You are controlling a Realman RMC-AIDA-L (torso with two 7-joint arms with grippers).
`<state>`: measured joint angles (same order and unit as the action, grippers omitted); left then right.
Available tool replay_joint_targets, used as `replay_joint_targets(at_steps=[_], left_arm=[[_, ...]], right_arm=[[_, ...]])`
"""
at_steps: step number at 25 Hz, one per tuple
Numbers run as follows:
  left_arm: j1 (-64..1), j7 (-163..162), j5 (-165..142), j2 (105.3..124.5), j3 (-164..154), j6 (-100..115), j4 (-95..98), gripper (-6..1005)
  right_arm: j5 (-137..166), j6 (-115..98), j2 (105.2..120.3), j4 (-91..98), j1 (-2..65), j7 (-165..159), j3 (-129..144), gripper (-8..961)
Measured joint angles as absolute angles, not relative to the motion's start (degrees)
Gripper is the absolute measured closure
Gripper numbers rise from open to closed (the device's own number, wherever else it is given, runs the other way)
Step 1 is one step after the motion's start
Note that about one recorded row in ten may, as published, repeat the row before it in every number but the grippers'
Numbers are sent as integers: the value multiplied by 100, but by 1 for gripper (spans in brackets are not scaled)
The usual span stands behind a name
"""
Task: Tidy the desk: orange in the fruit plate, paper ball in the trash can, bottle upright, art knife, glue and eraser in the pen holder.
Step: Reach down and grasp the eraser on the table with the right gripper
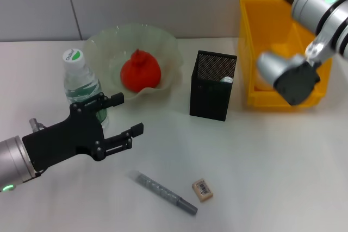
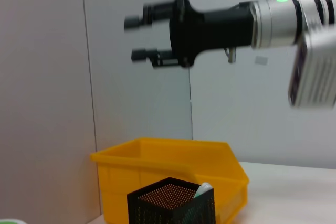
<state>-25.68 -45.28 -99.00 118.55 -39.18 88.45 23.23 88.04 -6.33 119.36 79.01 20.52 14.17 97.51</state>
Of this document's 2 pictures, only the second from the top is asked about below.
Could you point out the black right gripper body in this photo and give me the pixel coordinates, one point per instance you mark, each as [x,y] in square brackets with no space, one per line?
[210,30]

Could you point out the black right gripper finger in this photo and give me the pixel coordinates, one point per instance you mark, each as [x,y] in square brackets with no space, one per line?
[157,11]
[140,55]

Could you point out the green utility knife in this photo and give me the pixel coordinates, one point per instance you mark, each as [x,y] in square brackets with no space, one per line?
[203,188]

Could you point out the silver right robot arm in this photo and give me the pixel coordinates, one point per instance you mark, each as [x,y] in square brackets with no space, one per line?
[283,22]

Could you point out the black mesh pen holder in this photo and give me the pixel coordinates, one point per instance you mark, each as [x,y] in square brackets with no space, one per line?
[157,213]

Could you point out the yellow plastic bin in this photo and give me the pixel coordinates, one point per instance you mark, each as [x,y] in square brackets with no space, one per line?
[157,161]

